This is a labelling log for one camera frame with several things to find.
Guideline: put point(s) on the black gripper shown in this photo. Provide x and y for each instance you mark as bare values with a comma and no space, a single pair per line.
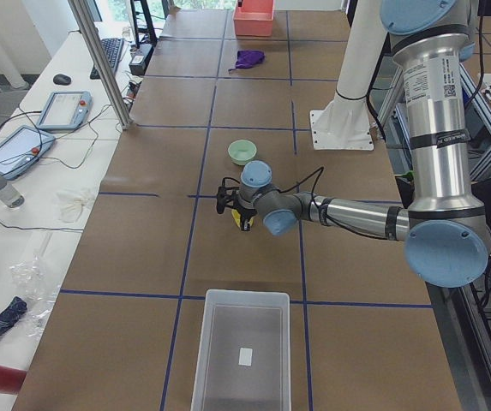
245,211

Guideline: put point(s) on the yellow plastic cup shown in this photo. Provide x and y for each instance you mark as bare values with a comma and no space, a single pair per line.
237,219

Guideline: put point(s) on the purple microfiber cloth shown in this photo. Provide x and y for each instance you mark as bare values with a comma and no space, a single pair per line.
247,59

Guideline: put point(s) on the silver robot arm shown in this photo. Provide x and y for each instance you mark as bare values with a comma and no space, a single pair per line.
447,241

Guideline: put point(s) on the mint green bowl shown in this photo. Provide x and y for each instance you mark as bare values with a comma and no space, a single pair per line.
242,152

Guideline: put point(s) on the clear plastic bin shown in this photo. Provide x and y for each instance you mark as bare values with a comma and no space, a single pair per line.
244,353

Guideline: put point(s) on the green handheld tool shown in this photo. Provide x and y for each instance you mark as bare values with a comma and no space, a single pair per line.
409,175

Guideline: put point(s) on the pink plastic bin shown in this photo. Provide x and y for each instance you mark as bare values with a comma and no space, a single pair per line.
253,18

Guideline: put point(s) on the far blue teach pendant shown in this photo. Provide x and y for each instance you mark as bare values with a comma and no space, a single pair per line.
65,111

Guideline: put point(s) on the blue teach pendant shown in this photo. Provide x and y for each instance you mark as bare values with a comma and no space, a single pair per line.
22,149
65,111

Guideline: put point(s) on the crumpled clear plastic wrap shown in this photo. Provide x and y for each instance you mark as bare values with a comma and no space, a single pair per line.
38,285

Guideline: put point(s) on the black computer keyboard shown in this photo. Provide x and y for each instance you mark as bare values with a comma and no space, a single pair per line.
113,48

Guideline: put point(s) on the black computer mouse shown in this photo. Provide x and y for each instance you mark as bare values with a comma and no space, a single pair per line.
62,80

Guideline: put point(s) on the near blue teach pendant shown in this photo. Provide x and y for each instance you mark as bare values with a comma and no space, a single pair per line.
22,149

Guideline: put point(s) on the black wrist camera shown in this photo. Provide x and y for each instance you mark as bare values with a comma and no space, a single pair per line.
226,195

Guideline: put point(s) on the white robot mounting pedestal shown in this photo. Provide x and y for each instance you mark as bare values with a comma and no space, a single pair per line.
344,123

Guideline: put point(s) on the aluminium frame post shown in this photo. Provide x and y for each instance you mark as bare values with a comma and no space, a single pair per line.
91,37

